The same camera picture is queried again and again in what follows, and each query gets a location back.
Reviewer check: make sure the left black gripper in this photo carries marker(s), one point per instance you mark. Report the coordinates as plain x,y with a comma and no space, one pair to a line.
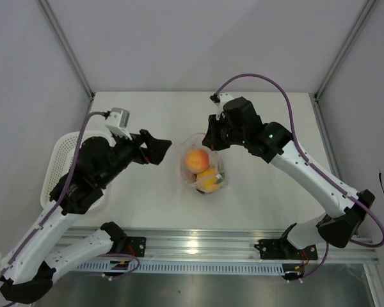
155,150

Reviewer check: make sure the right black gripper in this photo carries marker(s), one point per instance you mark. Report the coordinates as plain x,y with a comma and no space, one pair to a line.
211,139

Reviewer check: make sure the pink orange toy peach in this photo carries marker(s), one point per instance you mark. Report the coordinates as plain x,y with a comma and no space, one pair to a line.
197,160

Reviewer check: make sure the clear zip top bag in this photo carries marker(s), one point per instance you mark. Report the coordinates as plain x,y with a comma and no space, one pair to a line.
216,161

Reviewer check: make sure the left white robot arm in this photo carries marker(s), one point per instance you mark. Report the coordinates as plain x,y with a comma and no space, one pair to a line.
31,269

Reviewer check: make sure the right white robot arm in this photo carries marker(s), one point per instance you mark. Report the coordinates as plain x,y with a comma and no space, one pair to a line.
345,207

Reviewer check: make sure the white perforated plastic basket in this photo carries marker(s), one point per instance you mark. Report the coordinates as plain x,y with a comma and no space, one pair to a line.
61,160

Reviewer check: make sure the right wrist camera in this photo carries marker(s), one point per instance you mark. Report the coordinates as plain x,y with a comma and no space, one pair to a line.
220,100

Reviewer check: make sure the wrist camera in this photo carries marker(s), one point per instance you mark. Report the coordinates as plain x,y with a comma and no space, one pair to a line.
220,100
117,121

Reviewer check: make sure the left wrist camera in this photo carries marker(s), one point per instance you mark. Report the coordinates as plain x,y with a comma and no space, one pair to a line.
117,121

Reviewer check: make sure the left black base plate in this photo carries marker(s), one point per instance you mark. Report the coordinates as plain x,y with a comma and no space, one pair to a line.
135,246

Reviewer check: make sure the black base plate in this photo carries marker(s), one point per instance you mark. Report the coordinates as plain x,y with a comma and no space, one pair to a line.
281,249
135,246

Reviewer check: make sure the aluminium mounting rail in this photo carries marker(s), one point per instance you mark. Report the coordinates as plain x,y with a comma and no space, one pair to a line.
214,245

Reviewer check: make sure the left aluminium frame post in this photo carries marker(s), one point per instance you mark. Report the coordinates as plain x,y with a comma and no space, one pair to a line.
65,46

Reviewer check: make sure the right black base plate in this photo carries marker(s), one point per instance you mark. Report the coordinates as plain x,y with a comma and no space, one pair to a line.
281,249

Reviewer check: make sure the white slotted cable duct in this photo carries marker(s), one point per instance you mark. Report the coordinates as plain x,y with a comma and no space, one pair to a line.
255,268

